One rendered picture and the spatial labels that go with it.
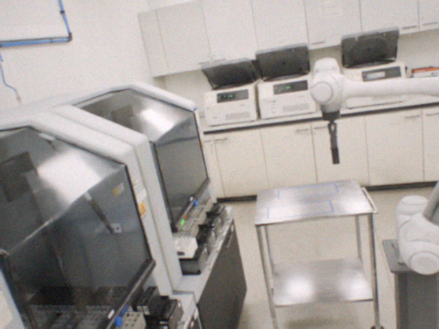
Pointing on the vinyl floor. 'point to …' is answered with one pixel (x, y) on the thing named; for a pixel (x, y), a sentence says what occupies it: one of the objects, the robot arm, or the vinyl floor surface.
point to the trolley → (298, 199)
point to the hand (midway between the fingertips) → (335, 155)
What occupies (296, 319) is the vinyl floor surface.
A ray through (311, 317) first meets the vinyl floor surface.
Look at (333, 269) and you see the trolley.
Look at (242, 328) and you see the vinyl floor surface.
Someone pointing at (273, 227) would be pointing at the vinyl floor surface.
